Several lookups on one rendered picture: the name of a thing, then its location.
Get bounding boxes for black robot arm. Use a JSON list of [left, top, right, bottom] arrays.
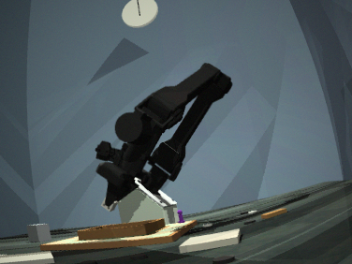
[[95, 63, 233, 196]]

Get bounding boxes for purple pawn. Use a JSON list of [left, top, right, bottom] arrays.
[[178, 210, 184, 223]]

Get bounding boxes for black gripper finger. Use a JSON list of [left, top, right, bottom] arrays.
[[117, 182, 139, 201], [105, 181, 130, 206]]

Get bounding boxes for cream flat rectangular block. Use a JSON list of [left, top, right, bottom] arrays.
[[179, 229, 241, 253]]

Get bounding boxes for white die with black pips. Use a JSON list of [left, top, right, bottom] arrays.
[[101, 198, 119, 212]]

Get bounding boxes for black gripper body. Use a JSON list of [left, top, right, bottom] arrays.
[[96, 143, 152, 188]]

